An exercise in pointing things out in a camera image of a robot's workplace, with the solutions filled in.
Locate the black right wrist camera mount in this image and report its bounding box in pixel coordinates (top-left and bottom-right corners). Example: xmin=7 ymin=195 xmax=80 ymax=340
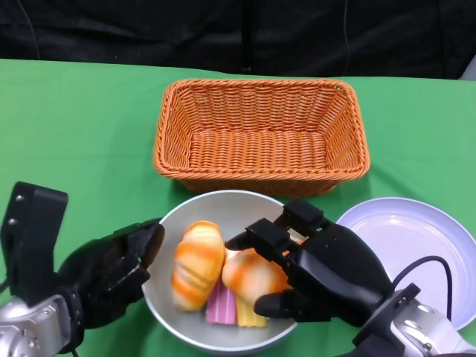
xmin=351 ymin=283 xmax=421 ymax=357

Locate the green tablecloth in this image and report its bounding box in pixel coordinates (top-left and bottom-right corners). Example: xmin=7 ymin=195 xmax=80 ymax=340
xmin=0 ymin=58 xmax=476 ymax=357

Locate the yellow striped cake slice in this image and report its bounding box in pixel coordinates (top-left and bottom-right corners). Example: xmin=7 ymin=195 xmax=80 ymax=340
xmin=236 ymin=297 xmax=268 ymax=328

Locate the thin grey cable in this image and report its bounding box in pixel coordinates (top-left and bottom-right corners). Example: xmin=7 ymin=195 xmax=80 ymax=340
xmin=18 ymin=0 xmax=41 ymax=60
xmin=341 ymin=0 xmax=353 ymax=75

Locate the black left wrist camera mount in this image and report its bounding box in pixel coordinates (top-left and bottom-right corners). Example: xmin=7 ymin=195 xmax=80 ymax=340
xmin=0 ymin=181 xmax=69 ymax=308

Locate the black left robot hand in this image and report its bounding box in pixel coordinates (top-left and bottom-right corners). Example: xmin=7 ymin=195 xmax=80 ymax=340
xmin=55 ymin=218 xmax=166 ymax=330

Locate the orange wicker basket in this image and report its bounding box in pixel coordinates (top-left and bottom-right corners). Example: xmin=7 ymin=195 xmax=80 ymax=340
xmin=152 ymin=77 xmax=371 ymax=198

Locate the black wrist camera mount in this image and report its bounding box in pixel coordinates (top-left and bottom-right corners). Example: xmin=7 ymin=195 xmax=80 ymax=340
xmin=351 ymin=283 xmax=421 ymax=357
xmin=0 ymin=181 xmax=69 ymax=308

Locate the black backdrop cloth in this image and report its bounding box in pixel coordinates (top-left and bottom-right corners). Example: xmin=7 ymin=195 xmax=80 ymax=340
xmin=0 ymin=0 xmax=476 ymax=80

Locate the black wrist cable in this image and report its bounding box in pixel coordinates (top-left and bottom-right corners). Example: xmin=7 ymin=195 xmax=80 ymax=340
xmin=392 ymin=255 xmax=454 ymax=323

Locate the lavender plate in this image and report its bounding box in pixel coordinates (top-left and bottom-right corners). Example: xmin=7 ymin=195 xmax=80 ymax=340
xmin=335 ymin=196 xmax=476 ymax=332

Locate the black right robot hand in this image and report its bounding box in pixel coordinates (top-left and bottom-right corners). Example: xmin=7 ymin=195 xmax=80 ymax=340
xmin=225 ymin=199 xmax=393 ymax=328

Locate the pale grey bowl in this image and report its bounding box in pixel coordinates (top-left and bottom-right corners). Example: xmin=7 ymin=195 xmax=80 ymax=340
xmin=142 ymin=190 xmax=298 ymax=354

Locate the round lobed bread roll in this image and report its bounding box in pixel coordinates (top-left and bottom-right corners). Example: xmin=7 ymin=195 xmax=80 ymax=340
xmin=222 ymin=248 xmax=293 ymax=308

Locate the elongated ridged bread roll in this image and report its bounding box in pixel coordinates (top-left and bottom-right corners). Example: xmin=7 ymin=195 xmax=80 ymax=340
xmin=170 ymin=220 xmax=226 ymax=312

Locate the pink striped cake slice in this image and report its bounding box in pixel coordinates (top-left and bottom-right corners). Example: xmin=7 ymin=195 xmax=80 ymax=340
xmin=205 ymin=282 xmax=238 ymax=327

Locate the pale grey frame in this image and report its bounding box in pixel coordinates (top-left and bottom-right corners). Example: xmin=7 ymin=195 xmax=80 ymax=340
xmin=459 ymin=55 xmax=476 ymax=80

